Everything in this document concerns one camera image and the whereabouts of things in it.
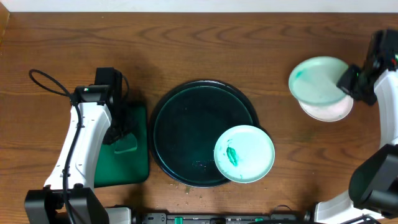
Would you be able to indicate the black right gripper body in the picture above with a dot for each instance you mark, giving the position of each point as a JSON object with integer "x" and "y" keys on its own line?
{"x": 353, "y": 83}

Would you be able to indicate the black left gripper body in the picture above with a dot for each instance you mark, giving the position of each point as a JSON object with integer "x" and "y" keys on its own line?
{"x": 117, "y": 131}

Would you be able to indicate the green scrubbing sponge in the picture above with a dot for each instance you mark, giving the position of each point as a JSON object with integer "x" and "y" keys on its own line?
{"x": 127, "y": 143}

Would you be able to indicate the white plate with green stain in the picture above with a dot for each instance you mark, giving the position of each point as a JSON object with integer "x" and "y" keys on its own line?
{"x": 329, "y": 113}

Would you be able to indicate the mint green plate top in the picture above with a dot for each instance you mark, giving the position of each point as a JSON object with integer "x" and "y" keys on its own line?
{"x": 314, "y": 80}

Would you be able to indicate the mint green plate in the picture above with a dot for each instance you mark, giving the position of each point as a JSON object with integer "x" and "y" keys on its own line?
{"x": 244, "y": 154}
{"x": 314, "y": 80}

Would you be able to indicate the black rectangular water tray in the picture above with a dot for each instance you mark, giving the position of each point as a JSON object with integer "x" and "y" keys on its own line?
{"x": 126, "y": 168}

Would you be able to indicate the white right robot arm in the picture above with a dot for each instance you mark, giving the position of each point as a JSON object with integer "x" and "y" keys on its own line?
{"x": 372, "y": 191}

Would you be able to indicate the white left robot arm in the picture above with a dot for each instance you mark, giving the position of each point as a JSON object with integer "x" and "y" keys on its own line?
{"x": 68, "y": 193}

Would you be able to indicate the round black serving tray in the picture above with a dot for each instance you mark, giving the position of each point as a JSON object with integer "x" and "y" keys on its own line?
{"x": 186, "y": 124}

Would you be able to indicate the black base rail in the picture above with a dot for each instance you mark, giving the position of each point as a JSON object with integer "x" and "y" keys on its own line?
{"x": 163, "y": 218}

